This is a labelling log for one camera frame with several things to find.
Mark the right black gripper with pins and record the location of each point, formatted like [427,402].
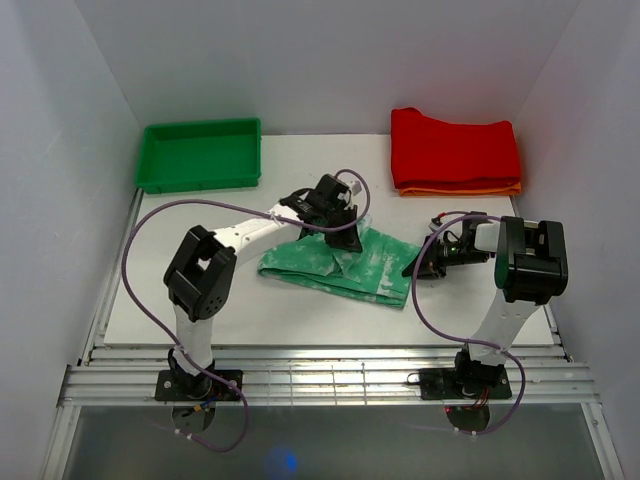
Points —
[431,266]

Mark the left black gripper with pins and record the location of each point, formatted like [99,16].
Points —
[349,241]

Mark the green white tie-dye trousers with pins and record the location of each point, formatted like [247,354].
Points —
[374,275]

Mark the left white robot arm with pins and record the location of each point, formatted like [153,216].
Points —
[200,275]

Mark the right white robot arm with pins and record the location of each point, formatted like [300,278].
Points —
[530,268]

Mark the red folded trousers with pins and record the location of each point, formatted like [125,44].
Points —
[430,153]

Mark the orange folded trousers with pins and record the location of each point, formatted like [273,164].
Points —
[514,189]

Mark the green plastic bin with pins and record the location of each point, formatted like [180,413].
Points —
[200,155]

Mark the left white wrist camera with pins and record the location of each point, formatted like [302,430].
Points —
[353,188]

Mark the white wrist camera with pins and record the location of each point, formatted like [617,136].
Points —
[353,188]
[441,222]

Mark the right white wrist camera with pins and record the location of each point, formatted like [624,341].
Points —
[441,222]

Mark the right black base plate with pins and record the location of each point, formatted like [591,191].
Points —
[448,384]

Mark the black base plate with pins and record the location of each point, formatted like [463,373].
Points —
[168,390]
[448,384]

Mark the aluminium rail frame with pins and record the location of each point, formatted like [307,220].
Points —
[372,376]

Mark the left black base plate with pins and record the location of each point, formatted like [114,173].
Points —
[168,390]

